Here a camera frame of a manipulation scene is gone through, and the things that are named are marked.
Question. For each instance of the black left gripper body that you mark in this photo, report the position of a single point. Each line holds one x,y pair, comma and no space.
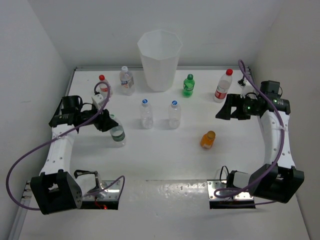
86,115

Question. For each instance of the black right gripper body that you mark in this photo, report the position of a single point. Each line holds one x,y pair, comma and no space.
247,108

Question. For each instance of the green-label clear bottle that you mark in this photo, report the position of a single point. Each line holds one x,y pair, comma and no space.
117,133

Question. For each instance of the blue-cap clear bottle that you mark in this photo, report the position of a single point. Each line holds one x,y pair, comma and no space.
146,114
174,114

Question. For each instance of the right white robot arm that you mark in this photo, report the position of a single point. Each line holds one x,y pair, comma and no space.
278,179

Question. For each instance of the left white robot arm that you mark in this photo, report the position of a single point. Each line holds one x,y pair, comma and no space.
57,189

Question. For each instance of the white plastic bin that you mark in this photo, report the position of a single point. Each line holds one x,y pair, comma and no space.
159,53

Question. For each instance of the tall red-cap red-label bottle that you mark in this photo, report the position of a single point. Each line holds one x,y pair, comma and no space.
223,86

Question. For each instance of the small red-cap red-label bottle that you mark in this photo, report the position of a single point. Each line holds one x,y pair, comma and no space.
105,87

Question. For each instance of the green soda bottle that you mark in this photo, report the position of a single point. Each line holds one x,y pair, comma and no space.
188,86

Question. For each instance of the orange juice bottle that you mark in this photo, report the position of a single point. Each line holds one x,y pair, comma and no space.
208,139

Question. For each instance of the white-cap clear labelled bottle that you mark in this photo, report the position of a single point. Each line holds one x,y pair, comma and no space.
127,81

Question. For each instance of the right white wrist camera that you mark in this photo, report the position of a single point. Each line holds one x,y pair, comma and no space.
246,87

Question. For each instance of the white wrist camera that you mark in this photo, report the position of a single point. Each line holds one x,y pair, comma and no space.
98,101
246,87

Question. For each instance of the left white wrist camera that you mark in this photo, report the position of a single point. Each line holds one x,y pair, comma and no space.
98,101

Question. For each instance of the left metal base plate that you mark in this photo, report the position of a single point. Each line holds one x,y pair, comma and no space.
110,194

